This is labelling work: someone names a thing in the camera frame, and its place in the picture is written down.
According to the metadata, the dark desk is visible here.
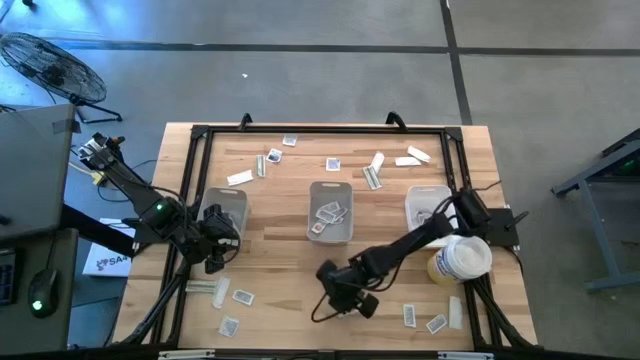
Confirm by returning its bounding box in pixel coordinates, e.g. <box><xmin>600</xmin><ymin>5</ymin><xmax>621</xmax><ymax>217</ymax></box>
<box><xmin>0</xmin><ymin>227</ymin><xmax>80</xmax><ymax>354</ymax></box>

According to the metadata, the black keyboard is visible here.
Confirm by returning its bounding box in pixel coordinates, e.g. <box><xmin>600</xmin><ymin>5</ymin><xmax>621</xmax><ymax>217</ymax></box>
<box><xmin>0</xmin><ymin>248</ymin><xmax>17</xmax><ymax>306</ymax></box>

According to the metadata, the black computer mouse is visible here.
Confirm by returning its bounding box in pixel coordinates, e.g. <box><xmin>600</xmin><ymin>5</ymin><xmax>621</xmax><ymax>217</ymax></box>
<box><xmin>27</xmin><ymin>268</ymin><xmax>60</xmax><ymax>320</ymax></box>

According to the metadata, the white and yellow canister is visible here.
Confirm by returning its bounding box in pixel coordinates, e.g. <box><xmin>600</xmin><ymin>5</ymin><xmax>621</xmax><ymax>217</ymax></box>
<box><xmin>426</xmin><ymin>234</ymin><xmax>494</xmax><ymax>287</ymax></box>

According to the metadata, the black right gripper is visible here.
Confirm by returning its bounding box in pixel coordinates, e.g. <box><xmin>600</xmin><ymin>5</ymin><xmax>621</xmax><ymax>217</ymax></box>
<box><xmin>315</xmin><ymin>258</ymin><xmax>381</xmax><ymax>321</ymax></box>

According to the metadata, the white frame bracket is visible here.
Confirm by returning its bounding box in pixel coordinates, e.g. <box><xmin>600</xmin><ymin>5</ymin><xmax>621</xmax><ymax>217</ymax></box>
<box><xmin>438</xmin><ymin>351</ymin><xmax>495</xmax><ymax>360</ymax></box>
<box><xmin>158</xmin><ymin>349</ymin><xmax>216</xmax><ymax>360</ymax></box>

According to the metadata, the grey monitor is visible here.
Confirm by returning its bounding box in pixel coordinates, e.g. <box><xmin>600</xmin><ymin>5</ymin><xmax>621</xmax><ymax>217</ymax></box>
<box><xmin>0</xmin><ymin>103</ymin><xmax>81</xmax><ymax>244</ymax></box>

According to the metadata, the black metal beam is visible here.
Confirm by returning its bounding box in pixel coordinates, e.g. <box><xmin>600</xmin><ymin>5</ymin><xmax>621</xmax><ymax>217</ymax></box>
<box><xmin>59</xmin><ymin>203</ymin><xmax>139</xmax><ymax>257</ymax></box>

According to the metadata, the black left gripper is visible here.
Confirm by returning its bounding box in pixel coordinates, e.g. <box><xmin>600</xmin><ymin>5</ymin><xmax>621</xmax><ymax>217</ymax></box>
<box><xmin>197</xmin><ymin>203</ymin><xmax>241</xmax><ymax>274</ymax></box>

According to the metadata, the white plastic bin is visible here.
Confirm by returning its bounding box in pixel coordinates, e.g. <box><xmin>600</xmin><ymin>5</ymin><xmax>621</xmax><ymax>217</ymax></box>
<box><xmin>306</xmin><ymin>180</ymin><xmax>355</xmax><ymax>245</ymax></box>
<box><xmin>404</xmin><ymin>184</ymin><xmax>461</xmax><ymax>250</ymax></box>
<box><xmin>197</xmin><ymin>186</ymin><xmax>250</xmax><ymax>242</ymax></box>

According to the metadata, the blue-grey metal table frame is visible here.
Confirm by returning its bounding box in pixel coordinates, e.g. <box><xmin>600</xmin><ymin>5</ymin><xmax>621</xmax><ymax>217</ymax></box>
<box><xmin>551</xmin><ymin>127</ymin><xmax>640</xmax><ymax>295</ymax></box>

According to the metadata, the black floor fan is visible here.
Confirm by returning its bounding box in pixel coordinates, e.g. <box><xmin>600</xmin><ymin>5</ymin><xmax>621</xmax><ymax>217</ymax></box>
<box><xmin>0</xmin><ymin>31</ymin><xmax>124</xmax><ymax>125</ymax></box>

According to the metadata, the white box with lettering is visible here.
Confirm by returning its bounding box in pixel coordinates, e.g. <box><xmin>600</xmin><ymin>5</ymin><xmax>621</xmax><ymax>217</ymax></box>
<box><xmin>82</xmin><ymin>216</ymin><xmax>137</xmax><ymax>279</ymax></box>

